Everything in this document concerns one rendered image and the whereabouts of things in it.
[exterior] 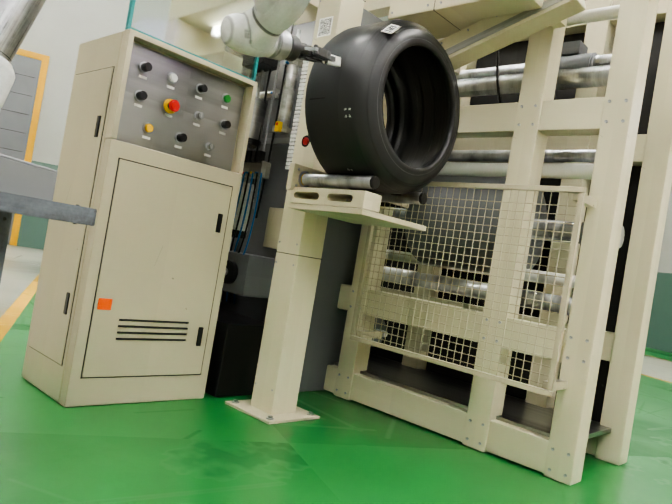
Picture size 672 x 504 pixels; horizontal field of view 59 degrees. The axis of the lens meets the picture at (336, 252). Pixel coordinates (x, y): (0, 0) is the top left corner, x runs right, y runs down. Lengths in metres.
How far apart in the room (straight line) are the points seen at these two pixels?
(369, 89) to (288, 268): 0.76
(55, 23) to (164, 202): 9.21
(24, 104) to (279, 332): 9.08
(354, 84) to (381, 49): 0.15
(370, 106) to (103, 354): 1.22
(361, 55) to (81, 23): 9.54
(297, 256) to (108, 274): 0.67
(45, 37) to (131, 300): 9.27
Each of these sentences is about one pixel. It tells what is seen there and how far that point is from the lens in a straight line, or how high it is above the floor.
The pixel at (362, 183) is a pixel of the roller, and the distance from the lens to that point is 2.00.
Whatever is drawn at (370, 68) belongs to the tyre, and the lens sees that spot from 1.98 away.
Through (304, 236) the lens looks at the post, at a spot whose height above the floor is 0.69.
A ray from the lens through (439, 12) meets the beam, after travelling 2.52.
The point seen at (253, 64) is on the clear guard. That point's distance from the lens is 2.52.
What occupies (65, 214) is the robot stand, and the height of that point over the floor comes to 0.63.
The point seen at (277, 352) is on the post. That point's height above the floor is 0.24.
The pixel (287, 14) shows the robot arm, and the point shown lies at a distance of 1.68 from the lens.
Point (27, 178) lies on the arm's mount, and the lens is 1.48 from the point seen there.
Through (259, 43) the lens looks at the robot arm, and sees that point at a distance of 1.74.
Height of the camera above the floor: 0.63
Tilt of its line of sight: 1 degrees up
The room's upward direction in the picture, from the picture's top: 10 degrees clockwise
